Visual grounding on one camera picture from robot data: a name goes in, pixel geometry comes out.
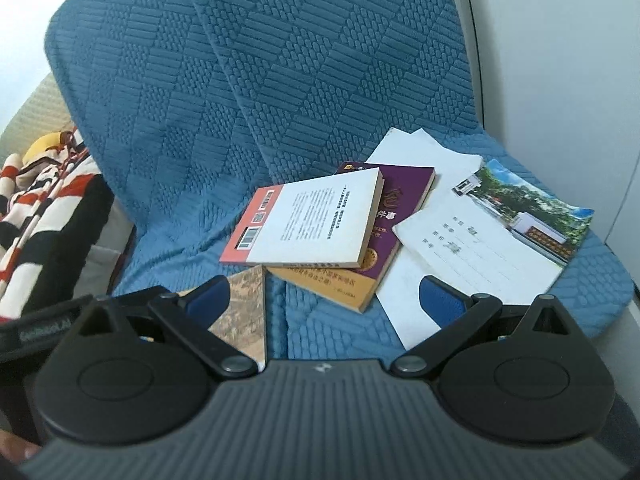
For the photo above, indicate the white paper sheet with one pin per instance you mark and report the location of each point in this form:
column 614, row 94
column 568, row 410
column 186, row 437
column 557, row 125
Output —
column 425, row 160

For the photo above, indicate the white book with red spine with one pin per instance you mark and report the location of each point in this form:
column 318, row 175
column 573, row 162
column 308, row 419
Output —
column 310, row 220

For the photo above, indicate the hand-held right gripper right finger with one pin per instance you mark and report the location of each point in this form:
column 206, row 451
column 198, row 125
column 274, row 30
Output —
column 440, row 302

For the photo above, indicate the beige textured cushion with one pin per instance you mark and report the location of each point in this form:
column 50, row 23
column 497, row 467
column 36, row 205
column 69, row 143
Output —
column 37, row 105

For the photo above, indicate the purple and orange book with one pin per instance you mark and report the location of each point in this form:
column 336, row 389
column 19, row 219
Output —
column 402, row 187

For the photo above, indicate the yellow plush toy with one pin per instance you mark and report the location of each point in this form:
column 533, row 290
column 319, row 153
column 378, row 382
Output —
column 42, row 142

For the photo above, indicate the blue textured sofa cover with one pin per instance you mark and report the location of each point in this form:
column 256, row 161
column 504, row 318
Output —
column 250, row 85

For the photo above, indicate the red black white striped blanket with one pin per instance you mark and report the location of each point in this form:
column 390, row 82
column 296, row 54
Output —
column 45, row 220

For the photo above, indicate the person's left hand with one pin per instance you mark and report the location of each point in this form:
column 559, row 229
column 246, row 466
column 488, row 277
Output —
column 15, row 450

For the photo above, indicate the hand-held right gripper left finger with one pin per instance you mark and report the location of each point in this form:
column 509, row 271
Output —
column 210, row 296

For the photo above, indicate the photo cover notebook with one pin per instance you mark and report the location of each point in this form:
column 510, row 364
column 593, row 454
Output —
column 475, row 240

